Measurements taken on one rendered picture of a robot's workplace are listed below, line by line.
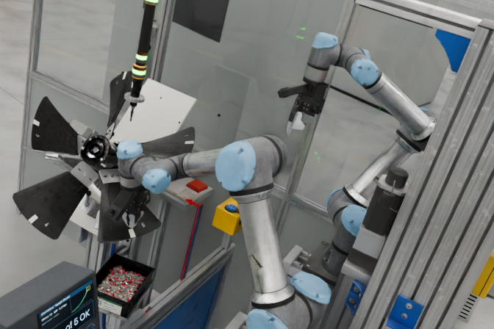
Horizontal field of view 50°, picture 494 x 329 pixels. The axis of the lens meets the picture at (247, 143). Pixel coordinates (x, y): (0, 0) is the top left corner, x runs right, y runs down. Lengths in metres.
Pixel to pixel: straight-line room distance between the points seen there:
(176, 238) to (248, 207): 1.64
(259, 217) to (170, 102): 1.08
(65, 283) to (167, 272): 1.77
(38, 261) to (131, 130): 1.35
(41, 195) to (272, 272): 1.02
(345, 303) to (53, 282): 0.86
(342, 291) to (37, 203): 1.13
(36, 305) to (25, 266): 2.09
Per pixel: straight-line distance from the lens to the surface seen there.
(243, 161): 1.28
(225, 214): 2.09
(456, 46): 1.45
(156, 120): 2.30
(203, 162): 1.60
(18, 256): 3.46
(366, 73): 1.66
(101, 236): 1.90
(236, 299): 2.91
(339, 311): 1.77
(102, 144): 2.01
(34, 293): 1.35
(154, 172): 1.60
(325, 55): 1.77
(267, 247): 1.36
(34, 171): 3.56
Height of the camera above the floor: 2.14
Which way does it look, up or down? 23 degrees down
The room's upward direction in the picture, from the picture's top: 15 degrees clockwise
